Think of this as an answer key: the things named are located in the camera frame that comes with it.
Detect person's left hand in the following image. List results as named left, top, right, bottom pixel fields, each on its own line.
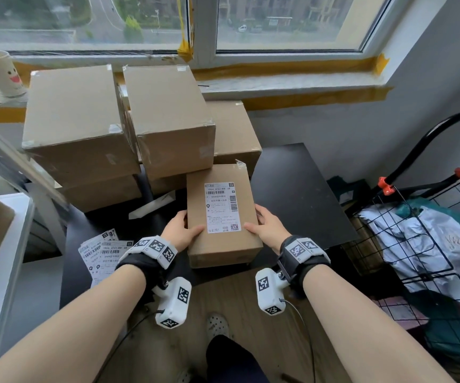
left=161, top=210, right=206, bottom=253

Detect person's right hand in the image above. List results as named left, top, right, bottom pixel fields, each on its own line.
left=243, top=204, right=293, bottom=256

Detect white backing paper strip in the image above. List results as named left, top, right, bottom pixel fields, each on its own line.
left=128, top=190, right=177, bottom=221

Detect slim brown cardboard box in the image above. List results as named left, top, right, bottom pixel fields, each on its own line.
left=186, top=163, right=264, bottom=269

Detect shipping label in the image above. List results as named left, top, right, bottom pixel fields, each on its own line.
left=204, top=181, right=242, bottom=235

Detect stack of shipping labels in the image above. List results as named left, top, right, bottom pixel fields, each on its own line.
left=78, top=228, right=135, bottom=290

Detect person's left forearm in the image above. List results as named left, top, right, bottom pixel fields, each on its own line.
left=0, top=263, right=147, bottom=383

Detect person's right forearm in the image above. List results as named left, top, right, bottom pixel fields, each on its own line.
left=302, top=263, right=456, bottom=383

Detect person's black trousers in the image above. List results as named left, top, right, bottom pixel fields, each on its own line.
left=205, top=335, right=270, bottom=383

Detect dark teal cloth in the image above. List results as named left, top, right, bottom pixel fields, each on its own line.
left=327, top=175, right=374, bottom=208

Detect pink cloth item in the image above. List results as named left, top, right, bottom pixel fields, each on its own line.
left=373, top=297, right=430, bottom=332

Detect grey metal shelf rack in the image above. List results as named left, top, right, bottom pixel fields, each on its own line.
left=0, top=111, right=71, bottom=376

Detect teal bag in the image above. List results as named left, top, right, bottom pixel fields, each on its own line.
left=395, top=196, right=460, bottom=357

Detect black marker wrist strap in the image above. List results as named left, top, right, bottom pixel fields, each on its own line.
left=115, top=235, right=179, bottom=294
left=276, top=234, right=331, bottom=298

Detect black camera cable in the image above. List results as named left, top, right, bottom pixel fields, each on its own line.
left=94, top=310, right=166, bottom=383
left=279, top=298, right=317, bottom=383

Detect black wire cart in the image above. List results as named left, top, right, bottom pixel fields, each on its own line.
left=341, top=109, right=460, bottom=360

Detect white window frame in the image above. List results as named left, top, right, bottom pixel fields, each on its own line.
left=0, top=0, right=450, bottom=70

